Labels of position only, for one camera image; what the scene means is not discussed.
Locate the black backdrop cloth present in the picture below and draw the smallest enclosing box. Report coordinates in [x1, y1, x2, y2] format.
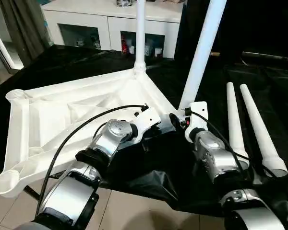
[175, 0, 288, 68]

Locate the white plastic table leg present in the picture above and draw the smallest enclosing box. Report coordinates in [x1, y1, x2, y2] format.
[226, 81, 251, 169]
[239, 83, 288, 178]
[178, 0, 228, 113]
[133, 0, 147, 77]

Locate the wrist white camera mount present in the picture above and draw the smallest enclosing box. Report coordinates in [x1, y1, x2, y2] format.
[183, 101, 209, 144]
[131, 103, 163, 145]

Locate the white plastic table top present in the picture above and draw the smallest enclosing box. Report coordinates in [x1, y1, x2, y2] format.
[0, 67, 181, 199]

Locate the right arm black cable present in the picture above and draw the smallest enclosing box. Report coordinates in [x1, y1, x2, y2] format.
[184, 107, 253, 184]

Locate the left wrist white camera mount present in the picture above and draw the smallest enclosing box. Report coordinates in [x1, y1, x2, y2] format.
[131, 103, 163, 145]

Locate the white glass-door cabinet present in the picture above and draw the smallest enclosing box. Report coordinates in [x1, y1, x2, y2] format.
[40, 0, 187, 60]

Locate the black shiny mat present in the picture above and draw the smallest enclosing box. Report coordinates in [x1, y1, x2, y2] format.
[0, 43, 288, 230]

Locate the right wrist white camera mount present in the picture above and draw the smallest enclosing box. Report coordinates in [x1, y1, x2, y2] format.
[183, 101, 209, 144]

